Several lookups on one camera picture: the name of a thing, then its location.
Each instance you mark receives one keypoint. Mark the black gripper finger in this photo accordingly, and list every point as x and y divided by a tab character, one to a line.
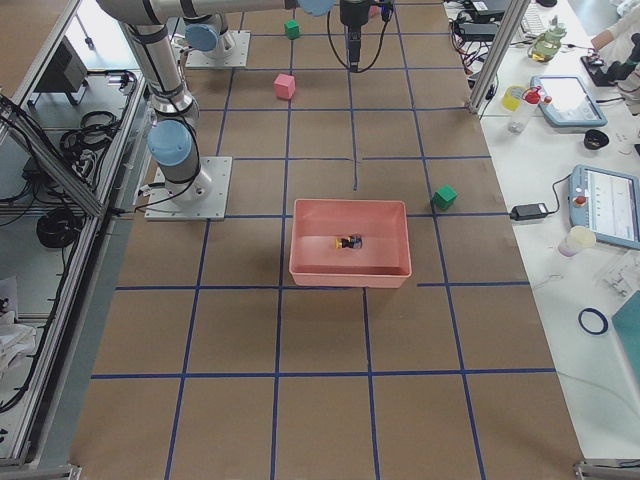
353	46

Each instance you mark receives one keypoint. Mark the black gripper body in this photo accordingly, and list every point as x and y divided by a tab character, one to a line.
353	14

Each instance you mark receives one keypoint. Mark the green cube far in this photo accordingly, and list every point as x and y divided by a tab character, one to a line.
292	29

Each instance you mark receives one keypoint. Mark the pink cube centre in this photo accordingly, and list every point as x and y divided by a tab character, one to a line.
284	86

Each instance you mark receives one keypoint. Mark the yellow tape roll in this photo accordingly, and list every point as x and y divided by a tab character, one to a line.
512	97

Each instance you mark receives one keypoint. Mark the green cube near bin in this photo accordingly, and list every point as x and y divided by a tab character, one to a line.
444	197

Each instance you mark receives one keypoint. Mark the teach pendant upper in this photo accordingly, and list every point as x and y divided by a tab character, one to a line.
571	105

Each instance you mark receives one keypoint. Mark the teach pendant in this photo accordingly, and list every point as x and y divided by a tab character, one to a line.
571	105
607	203

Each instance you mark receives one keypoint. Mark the pink plastic bin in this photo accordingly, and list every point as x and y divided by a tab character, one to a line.
384	260

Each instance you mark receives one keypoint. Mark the black power adapter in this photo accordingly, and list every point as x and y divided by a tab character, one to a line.
532	211

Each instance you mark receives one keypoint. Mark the teach pendant lower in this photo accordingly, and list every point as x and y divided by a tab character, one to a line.
607	203

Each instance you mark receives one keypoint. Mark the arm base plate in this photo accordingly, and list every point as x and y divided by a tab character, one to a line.
237	59
205	199

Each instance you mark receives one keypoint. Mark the aluminium frame post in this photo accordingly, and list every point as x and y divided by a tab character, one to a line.
506	31

